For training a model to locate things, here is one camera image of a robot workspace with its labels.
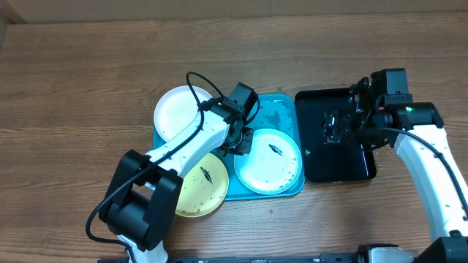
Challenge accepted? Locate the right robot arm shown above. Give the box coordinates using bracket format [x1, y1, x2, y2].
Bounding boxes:
[322, 102, 467, 262]

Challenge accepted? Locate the black plastic tray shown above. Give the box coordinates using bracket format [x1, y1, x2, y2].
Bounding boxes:
[295, 88, 377, 183]

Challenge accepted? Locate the blue plastic tray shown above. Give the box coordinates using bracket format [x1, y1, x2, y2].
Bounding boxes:
[153, 94, 305, 201]

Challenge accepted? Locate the light blue plate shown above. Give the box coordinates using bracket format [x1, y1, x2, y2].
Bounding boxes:
[233, 129, 302, 195]

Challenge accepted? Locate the white plate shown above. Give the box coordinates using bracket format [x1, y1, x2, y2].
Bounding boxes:
[154, 85, 198, 142]

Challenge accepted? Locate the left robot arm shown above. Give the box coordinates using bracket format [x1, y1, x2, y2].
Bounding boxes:
[90, 108, 253, 262]

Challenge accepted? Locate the dark green sponge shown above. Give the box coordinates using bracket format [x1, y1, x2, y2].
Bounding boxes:
[322, 108, 341, 143]

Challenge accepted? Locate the yellow plate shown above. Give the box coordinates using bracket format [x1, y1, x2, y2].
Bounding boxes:
[175, 153, 230, 218]

